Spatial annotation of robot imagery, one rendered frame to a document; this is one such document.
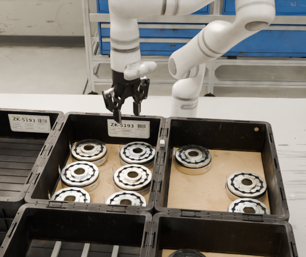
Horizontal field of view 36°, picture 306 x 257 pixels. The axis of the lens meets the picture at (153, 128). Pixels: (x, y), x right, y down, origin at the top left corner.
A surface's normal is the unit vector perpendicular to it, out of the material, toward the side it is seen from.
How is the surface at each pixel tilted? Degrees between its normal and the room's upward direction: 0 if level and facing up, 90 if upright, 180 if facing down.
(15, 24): 90
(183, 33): 90
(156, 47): 90
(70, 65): 0
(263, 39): 90
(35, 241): 0
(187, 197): 0
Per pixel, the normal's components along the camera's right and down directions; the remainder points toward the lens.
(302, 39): -0.04, 0.55
